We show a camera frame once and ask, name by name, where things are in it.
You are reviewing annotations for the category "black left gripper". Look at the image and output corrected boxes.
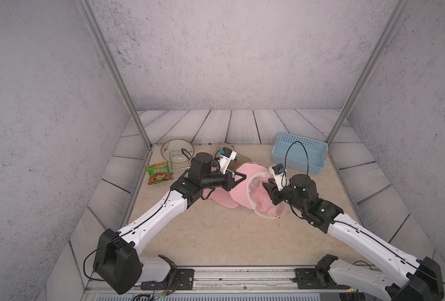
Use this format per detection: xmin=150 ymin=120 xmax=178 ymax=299
xmin=199 ymin=167 xmax=246 ymax=192

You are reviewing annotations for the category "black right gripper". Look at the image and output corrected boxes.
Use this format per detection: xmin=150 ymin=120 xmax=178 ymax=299
xmin=262 ymin=177 xmax=308 ymax=215

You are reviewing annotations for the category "pink baseball cap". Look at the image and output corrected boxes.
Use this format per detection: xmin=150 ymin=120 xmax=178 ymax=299
xmin=204 ymin=188 xmax=239 ymax=209
xmin=229 ymin=163 xmax=288 ymax=219

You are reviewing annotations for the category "beige baseball cap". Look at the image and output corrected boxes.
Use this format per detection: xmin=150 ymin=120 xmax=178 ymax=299
xmin=234 ymin=150 xmax=252 ymax=166

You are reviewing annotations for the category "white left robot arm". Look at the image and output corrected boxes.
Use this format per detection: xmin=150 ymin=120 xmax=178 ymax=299
xmin=93 ymin=147 xmax=246 ymax=295

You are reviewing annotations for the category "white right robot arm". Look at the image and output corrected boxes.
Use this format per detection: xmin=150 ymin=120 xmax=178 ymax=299
xmin=263 ymin=174 xmax=445 ymax=300

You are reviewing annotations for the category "light blue perforated basket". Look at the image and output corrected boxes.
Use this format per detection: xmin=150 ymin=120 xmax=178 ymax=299
xmin=271 ymin=132 xmax=328 ymax=175

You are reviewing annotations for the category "green glass plate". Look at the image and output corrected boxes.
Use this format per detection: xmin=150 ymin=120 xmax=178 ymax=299
xmin=161 ymin=139 xmax=194 ymax=164

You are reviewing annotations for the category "green snack packet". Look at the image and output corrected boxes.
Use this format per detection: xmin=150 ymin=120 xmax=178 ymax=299
xmin=145 ymin=161 xmax=172 ymax=185

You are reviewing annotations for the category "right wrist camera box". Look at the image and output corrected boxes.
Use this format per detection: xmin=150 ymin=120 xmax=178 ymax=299
xmin=269 ymin=163 xmax=290 ymax=191

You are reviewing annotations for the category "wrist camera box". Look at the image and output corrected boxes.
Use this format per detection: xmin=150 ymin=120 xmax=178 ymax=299
xmin=219 ymin=147 xmax=237 ymax=174
xmin=269 ymin=163 xmax=290 ymax=191

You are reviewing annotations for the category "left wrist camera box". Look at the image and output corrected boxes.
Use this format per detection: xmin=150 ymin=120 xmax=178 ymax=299
xmin=219 ymin=147 xmax=237 ymax=174

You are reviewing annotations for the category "metal wire plate stand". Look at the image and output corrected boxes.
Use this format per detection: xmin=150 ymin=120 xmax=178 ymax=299
xmin=169 ymin=148 xmax=192 ymax=171

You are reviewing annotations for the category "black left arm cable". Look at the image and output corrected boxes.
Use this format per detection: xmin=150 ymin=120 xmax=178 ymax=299
xmin=82 ymin=147 xmax=223 ymax=283

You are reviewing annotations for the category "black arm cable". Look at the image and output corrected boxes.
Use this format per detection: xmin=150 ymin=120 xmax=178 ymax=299
xmin=283 ymin=140 xmax=445 ymax=292
xmin=82 ymin=147 xmax=223 ymax=283

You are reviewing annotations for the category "aluminium front rail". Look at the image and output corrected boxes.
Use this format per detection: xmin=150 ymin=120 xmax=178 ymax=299
xmin=83 ymin=262 xmax=381 ymax=300

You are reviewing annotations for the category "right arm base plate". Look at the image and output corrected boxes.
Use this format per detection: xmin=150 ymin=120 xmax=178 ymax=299
xmin=293 ymin=268 xmax=350 ymax=291

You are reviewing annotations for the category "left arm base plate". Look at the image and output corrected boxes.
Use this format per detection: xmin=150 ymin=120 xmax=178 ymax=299
xmin=139 ymin=268 xmax=195 ymax=292

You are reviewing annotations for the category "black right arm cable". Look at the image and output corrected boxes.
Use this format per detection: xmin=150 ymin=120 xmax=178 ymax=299
xmin=283 ymin=140 xmax=445 ymax=292

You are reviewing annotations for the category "right aluminium frame post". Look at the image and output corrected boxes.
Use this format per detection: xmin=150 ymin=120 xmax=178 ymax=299
xmin=326 ymin=0 xmax=410 ymax=145

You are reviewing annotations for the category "aluminium frame post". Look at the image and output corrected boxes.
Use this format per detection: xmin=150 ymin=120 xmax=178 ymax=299
xmin=76 ymin=0 xmax=152 ymax=148
xmin=326 ymin=0 xmax=410 ymax=145

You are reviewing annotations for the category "left aluminium frame post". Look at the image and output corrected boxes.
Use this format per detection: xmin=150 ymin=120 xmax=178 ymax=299
xmin=76 ymin=0 xmax=152 ymax=148

